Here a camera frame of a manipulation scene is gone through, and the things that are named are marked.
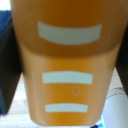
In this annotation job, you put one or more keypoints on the orange toy toast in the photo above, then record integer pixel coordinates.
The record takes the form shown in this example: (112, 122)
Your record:
(66, 63)

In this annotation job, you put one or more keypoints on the gripper right finger with blue tip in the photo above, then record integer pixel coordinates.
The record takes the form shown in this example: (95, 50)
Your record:
(122, 53)

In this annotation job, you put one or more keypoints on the gripper left finger with blue tip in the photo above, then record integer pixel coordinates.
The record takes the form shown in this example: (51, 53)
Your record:
(8, 66)

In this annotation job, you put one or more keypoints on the white plate with patterned rim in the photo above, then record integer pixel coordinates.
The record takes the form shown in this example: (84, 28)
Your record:
(116, 108)

